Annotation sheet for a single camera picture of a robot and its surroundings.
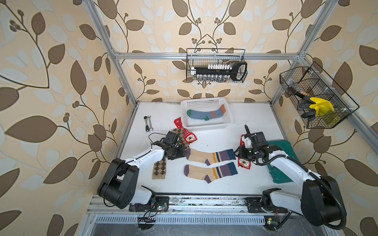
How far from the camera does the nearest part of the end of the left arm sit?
0.66 metres

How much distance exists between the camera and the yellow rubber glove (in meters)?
0.67

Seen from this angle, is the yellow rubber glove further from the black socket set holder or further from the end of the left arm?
the end of the left arm

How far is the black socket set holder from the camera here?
823 mm
